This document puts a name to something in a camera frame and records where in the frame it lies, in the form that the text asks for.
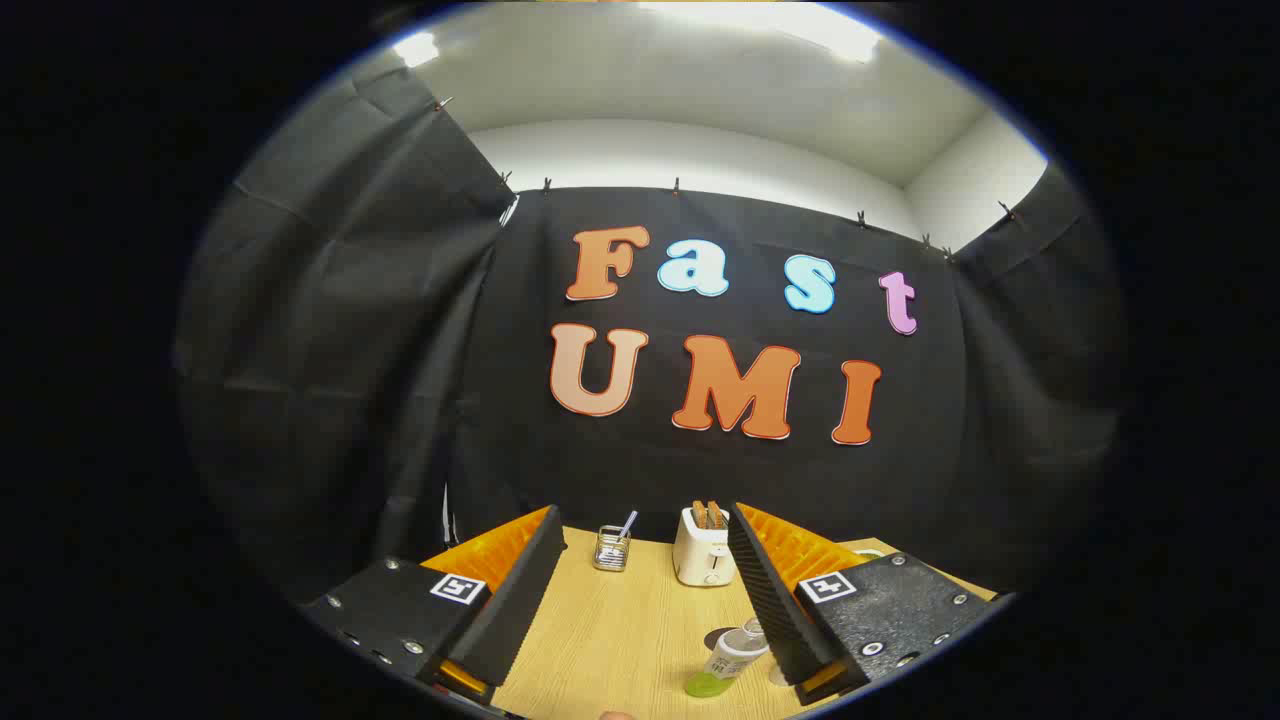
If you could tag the striped straw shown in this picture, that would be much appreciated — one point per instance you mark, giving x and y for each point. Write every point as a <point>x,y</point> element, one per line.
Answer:
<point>627,523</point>

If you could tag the white oval plate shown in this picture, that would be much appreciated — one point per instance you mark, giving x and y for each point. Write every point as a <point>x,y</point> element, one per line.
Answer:
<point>868,551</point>

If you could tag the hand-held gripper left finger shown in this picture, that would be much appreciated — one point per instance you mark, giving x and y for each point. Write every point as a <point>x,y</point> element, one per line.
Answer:
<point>520,600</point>

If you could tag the clear plastic juice bottle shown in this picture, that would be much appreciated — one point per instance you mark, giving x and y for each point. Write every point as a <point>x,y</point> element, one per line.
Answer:
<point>730,660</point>

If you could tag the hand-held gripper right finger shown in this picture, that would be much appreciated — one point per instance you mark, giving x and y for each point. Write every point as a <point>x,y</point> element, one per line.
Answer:
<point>770,600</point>

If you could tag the dark brown round coaster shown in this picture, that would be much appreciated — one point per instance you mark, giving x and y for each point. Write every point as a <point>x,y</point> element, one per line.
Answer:
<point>716,638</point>

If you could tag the wooden table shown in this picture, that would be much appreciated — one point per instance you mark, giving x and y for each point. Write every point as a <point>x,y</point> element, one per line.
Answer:
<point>620,630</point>

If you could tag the toast slice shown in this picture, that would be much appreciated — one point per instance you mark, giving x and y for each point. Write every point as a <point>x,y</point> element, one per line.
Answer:
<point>716,514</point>
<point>699,514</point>

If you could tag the row of small cloth clips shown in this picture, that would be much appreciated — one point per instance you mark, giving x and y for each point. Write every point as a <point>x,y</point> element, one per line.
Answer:
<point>676,186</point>

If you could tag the white toaster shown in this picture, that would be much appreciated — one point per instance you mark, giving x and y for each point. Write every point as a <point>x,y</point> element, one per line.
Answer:
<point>700,560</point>

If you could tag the ceiling light panel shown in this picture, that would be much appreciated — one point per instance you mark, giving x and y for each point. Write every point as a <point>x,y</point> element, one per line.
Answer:
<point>416,48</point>

